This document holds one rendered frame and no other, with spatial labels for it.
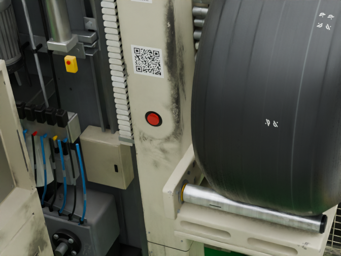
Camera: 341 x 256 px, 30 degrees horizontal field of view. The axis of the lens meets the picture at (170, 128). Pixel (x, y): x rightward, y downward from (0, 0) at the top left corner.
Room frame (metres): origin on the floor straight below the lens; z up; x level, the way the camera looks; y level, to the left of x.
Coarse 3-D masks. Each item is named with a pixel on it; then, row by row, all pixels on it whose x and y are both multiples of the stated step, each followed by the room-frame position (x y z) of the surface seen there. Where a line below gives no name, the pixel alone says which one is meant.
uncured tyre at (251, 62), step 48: (240, 0) 1.08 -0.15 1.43; (288, 0) 1.05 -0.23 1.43; (336, 0) 1.03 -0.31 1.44; (240, 48) 1.01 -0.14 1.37; (288, 48) 0.98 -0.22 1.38; (336, 48) 0.96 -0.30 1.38; (192, 96) 1.03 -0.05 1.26; (240, 96) 0.96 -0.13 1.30; (288, 96) 0.93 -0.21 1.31; (336, 96) 0.92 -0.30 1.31; (192, 144) 1.03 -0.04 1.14; (240, 144) 0.94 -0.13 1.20; (288, 144) 0.90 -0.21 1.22; (336, 144) 0.90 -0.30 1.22; (240, 192) 0.97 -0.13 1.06; (288, 192) 0.91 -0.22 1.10; (336, 192) 0.92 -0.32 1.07
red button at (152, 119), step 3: (150, 114) 1.25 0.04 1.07; (153, 114) 1.24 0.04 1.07; (147, 117) 1.25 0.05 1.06; (150, 117) 1.24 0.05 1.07; (153, 117) 1.24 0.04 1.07; (156, 117) 1.24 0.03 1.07; (150, 120) 1.24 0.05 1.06; (153, 120) 1.24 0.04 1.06; (156, 120) 1.24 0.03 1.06; (153, 123) 1.24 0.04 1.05; (156, 123) 1.24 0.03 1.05
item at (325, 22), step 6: (324, 12) 1.01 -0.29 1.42; (330, 12) 1.01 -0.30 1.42; (318, 18) 1.00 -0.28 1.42; (324, 18) 1.00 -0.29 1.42; (330, 18) 1.00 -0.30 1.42; (318, 24) 0.99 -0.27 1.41; (324, 24) 0.99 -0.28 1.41; (330, 24) 0.99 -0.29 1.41; (324, 30) 0.98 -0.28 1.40; (330, 30) 0.98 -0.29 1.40
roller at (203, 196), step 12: (192, 192) 1.13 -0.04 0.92; (204, 192) 1.12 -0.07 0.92; (216, 192) 1.12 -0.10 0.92; (204, 204) 1.11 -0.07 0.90; (216, 204) 1.10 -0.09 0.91; (228, 204) 1.09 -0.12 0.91; (240, 204) 1.08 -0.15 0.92; (252, 204) 1.07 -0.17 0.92; (252, 216) 1.06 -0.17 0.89; (264, 216) 1.05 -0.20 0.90; (276, 216) 1.04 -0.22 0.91; (288, 216) 1.03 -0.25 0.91; (300, 216) 1.02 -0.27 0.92; (312, 216) 1.01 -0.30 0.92; (324, 216) 1.01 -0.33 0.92; (300, 228) 1.01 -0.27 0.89; (312, 228) 1.00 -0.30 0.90; (324, 228) 0.99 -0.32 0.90
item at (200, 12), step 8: (192, 0) 1.64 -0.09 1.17; (200, 0) 1.62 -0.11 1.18; (208, 0) 1.61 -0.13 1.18; (192, 8) 1.64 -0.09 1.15; (200, 8) 1.62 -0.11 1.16; (192, 16) 1.64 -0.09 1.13; (200, 16) 1.61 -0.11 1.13; (192, 24) 1.63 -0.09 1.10; (200, 24) 1.62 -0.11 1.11; (200, 32) 1.62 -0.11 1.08
